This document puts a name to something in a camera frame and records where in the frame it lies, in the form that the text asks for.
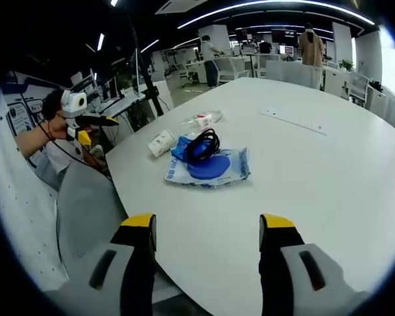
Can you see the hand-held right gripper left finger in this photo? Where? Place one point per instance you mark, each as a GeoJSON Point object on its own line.
{"type": "Point", "coordinates": [85, 289]}

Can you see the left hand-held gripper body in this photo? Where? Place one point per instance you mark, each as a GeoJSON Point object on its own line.
{"type": "Point", "coordinates": [73, 102]}

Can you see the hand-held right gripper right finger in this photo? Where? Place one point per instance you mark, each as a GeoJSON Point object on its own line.
{"type": "Point", "coordinates": [329, 289]}

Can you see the white paper cup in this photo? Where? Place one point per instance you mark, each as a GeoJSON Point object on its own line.
{"type": "Point", "coordinates": [160, 143]}

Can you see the clear plastic packet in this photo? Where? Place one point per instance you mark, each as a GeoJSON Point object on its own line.
{"type": "Point", "coordinates": [202, 120]}

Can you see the blue and white plastic bag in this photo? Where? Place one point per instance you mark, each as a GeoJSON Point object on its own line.
{"type": "Point", "coordinates": [217, 166]}

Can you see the person's left hand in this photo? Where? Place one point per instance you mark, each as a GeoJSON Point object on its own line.
{"type": "Point", "coordinates": [58, 129]}

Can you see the person's head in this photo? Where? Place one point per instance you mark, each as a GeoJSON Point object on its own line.
{"type": "Point", "coordinates": [52, 102]}

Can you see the white office desk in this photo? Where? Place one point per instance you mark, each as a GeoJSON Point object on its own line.
{"type": "Point", "coordinates": [118, 102]}

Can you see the person's white shirt torso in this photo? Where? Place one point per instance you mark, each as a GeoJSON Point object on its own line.
{"type": "Point", "coordinates": [61, 158]}

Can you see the person in black hair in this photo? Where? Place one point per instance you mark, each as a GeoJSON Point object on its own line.
{"type": "Point", "coordinates": [19, 113]}

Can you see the grey office chair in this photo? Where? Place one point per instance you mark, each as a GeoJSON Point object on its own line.
{"type": "Point", "coordinates": [85, 204]}

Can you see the black stand pole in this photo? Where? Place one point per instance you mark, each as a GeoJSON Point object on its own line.
{"type": "Point", "coordinates": [148, 79]}

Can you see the white perforated panel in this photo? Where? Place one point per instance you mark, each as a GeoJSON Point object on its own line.
{"type": "Point", "coordinates": [23, 210]}

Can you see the white table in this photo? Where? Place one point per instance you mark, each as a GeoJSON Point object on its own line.
{"type": "Point", "coordinates": [283, 204]}

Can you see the white mesh office chair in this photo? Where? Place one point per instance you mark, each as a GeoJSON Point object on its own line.
{"type": "Point", "coordinates": [358, 86]}
{"type": "Point", "coordinates": [186, 73]}
{"type": "Point", "coordinates": [232, 69]}

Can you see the white flat table strip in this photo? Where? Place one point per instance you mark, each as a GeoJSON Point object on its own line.
{"type": "Point", "coordinates": [293, 122]}

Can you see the white desk partition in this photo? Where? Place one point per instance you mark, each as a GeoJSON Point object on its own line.
{"type": "Point", "coordinates": [289, 73]}

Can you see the long ceiling light strip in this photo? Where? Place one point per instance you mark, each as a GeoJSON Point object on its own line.
{"type": "Point", "coordinates": [276, 4]}

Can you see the green potted plant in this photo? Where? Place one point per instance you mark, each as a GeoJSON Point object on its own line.
{"type": "Point", "coordinates": [346, 64]}

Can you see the dark wall screen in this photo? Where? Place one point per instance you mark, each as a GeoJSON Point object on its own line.
{"type": "Point", "coordinates": [283, 35]}

